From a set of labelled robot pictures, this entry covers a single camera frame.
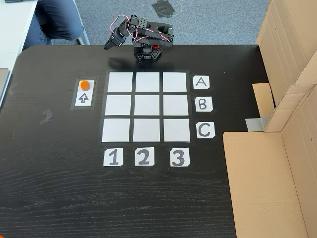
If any grey duct tape strip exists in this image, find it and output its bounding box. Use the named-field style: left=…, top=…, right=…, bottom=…
left=245, top=116, right=270, bottom=132

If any brown cardboard box large flap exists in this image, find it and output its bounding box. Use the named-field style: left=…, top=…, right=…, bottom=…
left=222, top=84, right=317, bottom=238

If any white arrow paper sheet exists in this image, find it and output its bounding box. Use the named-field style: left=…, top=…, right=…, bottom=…
left=73, top=79, right=96, bottom=108

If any person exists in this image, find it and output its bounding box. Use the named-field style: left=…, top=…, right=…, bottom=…
left=22, top=0, right=85, bottom=52

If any white nine-square grid sheet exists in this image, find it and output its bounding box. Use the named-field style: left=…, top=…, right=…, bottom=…
left=99, top=69, right=198, bottom=147

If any paper sheet letter C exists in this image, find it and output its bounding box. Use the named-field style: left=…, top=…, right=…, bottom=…
left=196, top=121, right=215, bottom=139

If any paper sheet letter B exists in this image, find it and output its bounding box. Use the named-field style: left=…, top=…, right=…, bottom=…
left=195, top=96, right=213, bottom=112

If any red white servo wire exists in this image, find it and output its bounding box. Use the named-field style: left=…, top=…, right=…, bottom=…
left=109, top=15, right=139, bottom=42

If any white side table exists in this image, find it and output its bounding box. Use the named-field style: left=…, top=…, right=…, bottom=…
left=0, top=0, right=38, bottom=71

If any paper sheet number 1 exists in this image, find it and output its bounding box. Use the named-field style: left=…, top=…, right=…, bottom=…
left=103, top=148, right=124, bottom=167

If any black floor tape patch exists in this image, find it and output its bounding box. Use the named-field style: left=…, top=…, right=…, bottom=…
left=151, top=0, right=177, bottom=18

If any grey chair leg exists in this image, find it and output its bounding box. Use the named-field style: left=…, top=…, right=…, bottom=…
left=75, top=33, right=91, bottom=46

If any paper sheet letter A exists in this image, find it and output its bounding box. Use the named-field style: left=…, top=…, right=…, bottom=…
left=192, top=75, right=211, bottom=89

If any paper sheet number 2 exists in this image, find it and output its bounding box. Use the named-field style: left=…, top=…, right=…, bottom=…
left=134, top=147, right=155, bottom=166

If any paper sheet number 3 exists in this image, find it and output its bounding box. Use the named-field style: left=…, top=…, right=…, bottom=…
left=169, top=148, right=191, bottom=167

